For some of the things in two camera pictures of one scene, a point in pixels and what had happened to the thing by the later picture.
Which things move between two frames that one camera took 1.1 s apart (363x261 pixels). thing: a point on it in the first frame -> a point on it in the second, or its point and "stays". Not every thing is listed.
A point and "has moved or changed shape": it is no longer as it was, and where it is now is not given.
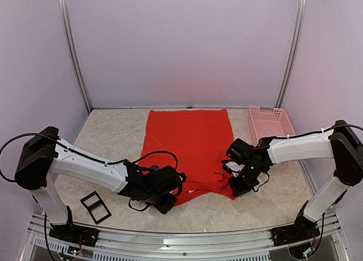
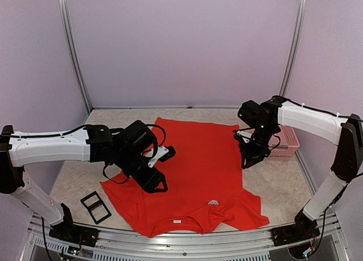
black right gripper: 237,189 -> 252,157
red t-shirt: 195,141 has moved or changed shape
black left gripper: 165,209 -> 149,183
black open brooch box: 96,207 stays
